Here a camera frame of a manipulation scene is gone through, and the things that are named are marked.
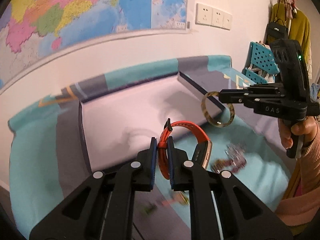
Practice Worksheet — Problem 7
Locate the white wall socket panel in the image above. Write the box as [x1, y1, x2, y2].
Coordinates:
[195, 3, 233, 30]

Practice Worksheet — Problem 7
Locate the colourful wall map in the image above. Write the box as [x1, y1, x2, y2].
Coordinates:
[1, 0, 187, 85]

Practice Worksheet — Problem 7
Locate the navy jewelry tray box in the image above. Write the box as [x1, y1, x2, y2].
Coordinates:
[82, 73, 206, 171]

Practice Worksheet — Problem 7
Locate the purple beaded bracelet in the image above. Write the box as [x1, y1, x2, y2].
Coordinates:
[211, 158, 247, 174]

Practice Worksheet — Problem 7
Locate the gold green earring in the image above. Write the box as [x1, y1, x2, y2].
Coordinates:
[161, 192, 189, 207]

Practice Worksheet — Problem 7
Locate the tortoiseshell bangle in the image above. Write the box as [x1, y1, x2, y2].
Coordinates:
[201, 91, 235, 128]

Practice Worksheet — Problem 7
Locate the orange smart watch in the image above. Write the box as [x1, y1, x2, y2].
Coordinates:
[157, 118, 213, 180]

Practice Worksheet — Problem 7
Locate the right hand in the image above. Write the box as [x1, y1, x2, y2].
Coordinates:
[278, 116, 318, 150]

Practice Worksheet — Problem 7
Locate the blue perforated plastic rack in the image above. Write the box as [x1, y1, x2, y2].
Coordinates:
[242, 42, 280, 84]

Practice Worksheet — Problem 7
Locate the clear crystal bead bracelet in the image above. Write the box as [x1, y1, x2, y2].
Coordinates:
[224, 143, 249, 164]

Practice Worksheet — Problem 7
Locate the mustard yellow coat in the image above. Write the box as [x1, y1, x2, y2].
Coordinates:
[270, 3, 312, 64]

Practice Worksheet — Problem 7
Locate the black handbag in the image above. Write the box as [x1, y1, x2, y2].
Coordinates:
[266, 0, 289, 40]

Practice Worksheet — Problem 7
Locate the pink sleeve forearm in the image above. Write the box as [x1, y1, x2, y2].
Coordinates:
[275, 126, 319, 234]

